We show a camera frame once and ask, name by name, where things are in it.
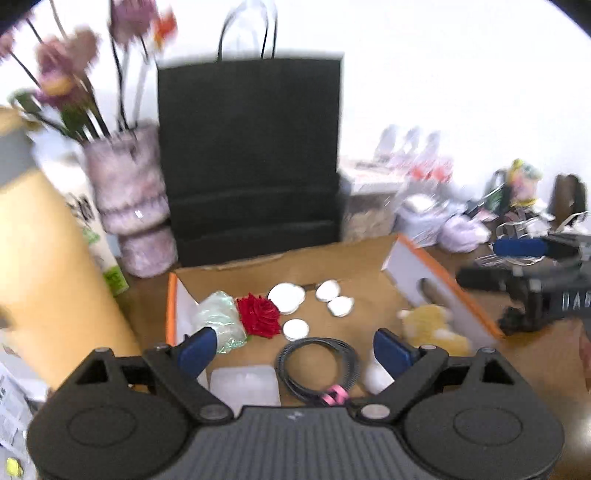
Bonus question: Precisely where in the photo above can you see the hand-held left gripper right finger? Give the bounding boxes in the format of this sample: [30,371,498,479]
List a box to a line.
[358,329,517,423]

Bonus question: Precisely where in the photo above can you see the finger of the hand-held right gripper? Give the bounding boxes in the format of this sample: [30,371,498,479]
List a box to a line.
[492,235,591,260]
[456,267,525,292]

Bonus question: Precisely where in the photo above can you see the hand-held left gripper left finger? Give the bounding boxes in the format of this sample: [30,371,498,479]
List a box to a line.
[74,327,232,423]

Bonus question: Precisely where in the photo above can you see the iridescent glitter pouch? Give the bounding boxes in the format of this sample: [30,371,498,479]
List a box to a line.
[191,291,252,355]

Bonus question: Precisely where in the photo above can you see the white yellow alpaca plush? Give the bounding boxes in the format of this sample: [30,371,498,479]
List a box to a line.
[362,305,472,395]

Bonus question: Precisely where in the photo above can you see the clear plastic container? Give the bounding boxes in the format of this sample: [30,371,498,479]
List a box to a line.
[210,366,281,416]

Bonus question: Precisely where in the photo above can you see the red fabric flower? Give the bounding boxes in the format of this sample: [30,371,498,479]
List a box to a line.
[235,293,282,337]

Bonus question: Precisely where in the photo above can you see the black cable with pink tie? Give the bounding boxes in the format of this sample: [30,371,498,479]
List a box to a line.
[276,338,361,407]

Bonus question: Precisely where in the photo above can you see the large white round lid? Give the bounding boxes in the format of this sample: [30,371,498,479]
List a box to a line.
[268,282,305,315]

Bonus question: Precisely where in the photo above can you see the red cardboard box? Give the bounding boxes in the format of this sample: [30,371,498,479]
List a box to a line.
[165,233,506,409]

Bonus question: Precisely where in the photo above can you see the purple towel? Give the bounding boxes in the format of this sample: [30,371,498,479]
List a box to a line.
[436,215,490,252]

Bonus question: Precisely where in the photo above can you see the yellow pink snack packet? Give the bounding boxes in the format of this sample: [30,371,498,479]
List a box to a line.
[508,159,543,206]

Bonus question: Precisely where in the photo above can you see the brown bag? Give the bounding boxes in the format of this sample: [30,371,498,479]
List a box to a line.
[551,174,591,222]

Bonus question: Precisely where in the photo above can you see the white plastic tub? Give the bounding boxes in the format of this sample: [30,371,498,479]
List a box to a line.
[397,194,444,241]

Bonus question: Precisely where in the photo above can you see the clear storage container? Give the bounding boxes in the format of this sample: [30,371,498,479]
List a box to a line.
[342,182,407,243]

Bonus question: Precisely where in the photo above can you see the white green milk carton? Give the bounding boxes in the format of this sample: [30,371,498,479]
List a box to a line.
[65,187,130,296]

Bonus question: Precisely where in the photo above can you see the yellow thermos jug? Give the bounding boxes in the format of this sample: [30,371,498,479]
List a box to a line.
[0,106,141,391]

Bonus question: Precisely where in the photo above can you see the blue bag with white label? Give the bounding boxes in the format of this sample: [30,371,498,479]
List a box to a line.
[0,360,44,457]

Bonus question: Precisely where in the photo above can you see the black paper bag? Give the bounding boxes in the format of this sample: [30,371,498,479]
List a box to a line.
[157,0,345,267]

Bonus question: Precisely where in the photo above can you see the dried pink rose bouquet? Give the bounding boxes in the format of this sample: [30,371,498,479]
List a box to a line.
[0,0,178,141]

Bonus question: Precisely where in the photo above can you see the white charging cables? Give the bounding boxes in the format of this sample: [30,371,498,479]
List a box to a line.
[475,210,583,268]

